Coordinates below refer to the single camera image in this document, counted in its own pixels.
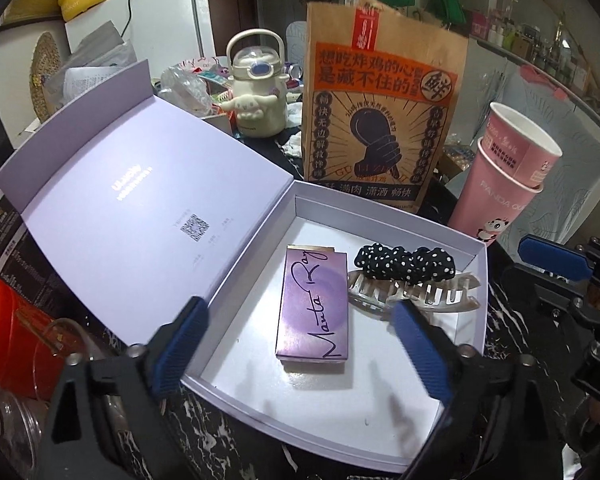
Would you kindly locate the black printed pouch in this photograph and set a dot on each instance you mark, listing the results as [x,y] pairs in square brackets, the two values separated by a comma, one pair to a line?
[5,200]

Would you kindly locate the clear plastic bag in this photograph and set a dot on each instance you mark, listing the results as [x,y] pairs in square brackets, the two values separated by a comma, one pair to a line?
[185,87]

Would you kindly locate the red canister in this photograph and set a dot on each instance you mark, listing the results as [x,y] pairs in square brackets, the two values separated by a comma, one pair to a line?
[15,330]

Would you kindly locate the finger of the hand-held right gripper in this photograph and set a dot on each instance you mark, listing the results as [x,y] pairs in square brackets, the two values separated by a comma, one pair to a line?
[580,305]
[555,257]

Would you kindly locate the white printed paper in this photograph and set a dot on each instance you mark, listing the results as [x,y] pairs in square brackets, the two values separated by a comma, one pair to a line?
[92,82]

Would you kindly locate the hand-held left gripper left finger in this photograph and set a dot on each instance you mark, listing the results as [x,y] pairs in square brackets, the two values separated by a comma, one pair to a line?
[180,350]

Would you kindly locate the pink panda paper cup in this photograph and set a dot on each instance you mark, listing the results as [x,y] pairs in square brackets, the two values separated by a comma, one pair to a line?
[485,200]

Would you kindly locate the beige hair claw clip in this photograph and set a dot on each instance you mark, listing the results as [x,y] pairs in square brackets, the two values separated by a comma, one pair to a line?
[367,300]

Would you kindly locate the row of small bottles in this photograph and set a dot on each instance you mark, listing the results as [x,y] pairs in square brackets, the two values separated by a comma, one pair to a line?
[530,42]

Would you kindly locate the cluster of clear plastic jars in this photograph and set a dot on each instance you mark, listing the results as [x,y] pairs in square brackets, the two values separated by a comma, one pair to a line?
[5,435]

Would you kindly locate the lavender gift box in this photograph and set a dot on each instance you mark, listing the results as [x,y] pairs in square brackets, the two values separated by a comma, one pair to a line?
[130,185]

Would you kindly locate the grey plastic packet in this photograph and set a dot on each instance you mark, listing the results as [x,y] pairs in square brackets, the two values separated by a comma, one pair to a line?
[97,42]

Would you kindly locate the brown printed paper bag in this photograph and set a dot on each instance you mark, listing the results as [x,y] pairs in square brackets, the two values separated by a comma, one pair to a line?
[380,110]

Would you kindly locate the clear glass cup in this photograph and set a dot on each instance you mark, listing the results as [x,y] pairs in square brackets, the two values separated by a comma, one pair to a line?
[55,340]

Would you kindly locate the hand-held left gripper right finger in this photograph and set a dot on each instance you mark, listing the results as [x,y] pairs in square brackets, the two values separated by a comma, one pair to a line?
[420,350]

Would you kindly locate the brown door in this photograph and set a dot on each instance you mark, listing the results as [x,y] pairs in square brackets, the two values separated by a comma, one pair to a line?
[230,5]

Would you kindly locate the gold framed picture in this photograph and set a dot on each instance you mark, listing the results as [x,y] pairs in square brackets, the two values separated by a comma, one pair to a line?
[25,22]

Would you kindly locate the white fridge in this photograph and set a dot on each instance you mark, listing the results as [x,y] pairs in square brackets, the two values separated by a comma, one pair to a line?
[165,15]

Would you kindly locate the pale blue chair cover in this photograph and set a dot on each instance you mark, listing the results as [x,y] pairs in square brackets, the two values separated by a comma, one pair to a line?
[580,170]

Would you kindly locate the purple patterned box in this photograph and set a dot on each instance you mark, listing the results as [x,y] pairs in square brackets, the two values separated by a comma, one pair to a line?
[312,305]

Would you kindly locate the round woven straw mat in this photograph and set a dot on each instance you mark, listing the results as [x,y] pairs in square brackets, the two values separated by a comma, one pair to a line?
[47,75]

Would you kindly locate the black polka dot scrunchie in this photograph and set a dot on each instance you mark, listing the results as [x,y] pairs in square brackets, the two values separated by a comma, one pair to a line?
[405,260]

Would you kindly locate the white cartoon water bottle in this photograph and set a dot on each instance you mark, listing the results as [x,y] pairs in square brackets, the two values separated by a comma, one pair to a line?
[257,90]

